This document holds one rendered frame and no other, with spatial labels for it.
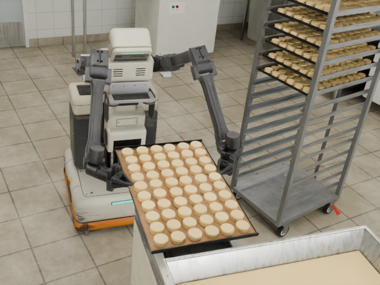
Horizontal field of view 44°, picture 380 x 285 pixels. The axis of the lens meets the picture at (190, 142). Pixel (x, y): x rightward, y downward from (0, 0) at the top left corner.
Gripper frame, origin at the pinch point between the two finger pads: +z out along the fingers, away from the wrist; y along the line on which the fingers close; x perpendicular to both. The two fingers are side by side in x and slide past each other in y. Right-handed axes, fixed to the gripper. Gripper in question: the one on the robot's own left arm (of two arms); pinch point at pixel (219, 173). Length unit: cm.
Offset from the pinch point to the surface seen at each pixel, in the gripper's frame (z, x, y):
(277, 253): 65, -38, -33
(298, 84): -99, -8, -4
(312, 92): -88, -18, -7
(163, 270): 52, -2, 7
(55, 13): -279, 316, 76
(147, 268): 45.3, 7.0, 18.0
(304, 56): -99, -7, -21
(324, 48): -89, -17, -32
